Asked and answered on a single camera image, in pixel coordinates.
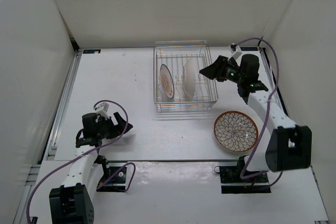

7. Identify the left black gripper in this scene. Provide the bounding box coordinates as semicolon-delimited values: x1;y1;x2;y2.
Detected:
96;112;132;140

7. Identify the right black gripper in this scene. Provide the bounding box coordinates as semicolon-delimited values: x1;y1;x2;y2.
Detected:
199;56;245;84

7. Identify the flower patterned plate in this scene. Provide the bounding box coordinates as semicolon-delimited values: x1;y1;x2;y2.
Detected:
213;111;259;153

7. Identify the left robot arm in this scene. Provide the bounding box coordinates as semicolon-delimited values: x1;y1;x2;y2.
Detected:
49;112;133;223

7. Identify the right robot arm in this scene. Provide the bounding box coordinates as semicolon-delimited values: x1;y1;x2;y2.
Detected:
199;54;312;182

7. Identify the white middle plate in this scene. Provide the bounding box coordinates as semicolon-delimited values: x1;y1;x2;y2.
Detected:
182;58;196;101

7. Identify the right table label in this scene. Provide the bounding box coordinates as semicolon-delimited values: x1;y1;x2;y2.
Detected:
241;47;258;51

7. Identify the table label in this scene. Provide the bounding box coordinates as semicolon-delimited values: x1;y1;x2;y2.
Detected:
241;47;258;51
82;49;101;54

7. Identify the orange patterned plate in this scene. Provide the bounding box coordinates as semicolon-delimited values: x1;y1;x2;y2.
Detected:
159;64;175;102

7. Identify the left table label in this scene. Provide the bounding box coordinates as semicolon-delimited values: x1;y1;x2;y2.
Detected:
82;49;101;54

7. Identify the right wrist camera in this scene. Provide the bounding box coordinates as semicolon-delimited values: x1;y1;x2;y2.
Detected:
229;44;242;65

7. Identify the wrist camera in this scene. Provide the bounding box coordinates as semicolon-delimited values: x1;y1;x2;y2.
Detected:
93;102;109;119
229;44;242;65

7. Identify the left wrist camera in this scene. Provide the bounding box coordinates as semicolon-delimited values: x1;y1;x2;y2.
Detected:
93;102;109;119

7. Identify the chrome wire dish rack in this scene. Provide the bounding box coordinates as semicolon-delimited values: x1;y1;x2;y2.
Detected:
153;40;218;113

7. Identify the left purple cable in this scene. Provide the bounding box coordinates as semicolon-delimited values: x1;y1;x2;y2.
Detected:
26;100;136;222

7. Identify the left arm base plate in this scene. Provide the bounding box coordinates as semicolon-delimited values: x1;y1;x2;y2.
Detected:
96;163;127;193

